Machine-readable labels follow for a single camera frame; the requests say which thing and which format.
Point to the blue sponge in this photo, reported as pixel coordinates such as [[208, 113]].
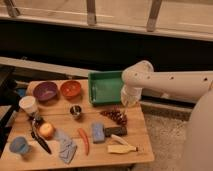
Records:
[[98, 132]]

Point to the brown pine cone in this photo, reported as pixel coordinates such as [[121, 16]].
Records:
[[115, 115]]

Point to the wooden table board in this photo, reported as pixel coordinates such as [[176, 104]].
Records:
[[58, 113]]

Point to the dark grey block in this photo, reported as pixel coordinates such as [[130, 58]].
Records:
[[119, 131]]

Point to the purple bowl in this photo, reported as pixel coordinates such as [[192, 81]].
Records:
[[45, 91]]

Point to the blue plastic cup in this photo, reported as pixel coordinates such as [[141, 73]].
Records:
[[19, 145]]

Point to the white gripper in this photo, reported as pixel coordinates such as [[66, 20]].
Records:
[[130, 95]]

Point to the white paper cup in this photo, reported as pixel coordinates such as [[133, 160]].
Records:
[[29, 105]]

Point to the red chili pepper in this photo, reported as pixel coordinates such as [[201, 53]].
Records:
[[84, 137]]

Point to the orange bowl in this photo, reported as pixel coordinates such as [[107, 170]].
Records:
[[70, 89]]

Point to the yellow red apple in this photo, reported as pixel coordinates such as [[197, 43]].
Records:
[[46, 130]]

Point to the green plastic tray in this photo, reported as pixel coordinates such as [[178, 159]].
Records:
[[105, 88]]

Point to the black handled knife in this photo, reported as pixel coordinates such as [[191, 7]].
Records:
[[38, 138]]

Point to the grey blue cloth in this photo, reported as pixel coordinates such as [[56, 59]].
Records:
[[67, 146]]

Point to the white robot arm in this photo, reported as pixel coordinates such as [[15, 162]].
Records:
[[195, 85]]

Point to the white plastic spoon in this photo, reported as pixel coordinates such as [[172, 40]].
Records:
[[119, 139]]

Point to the small metal cup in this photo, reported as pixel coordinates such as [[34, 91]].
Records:
[[76, 112]]

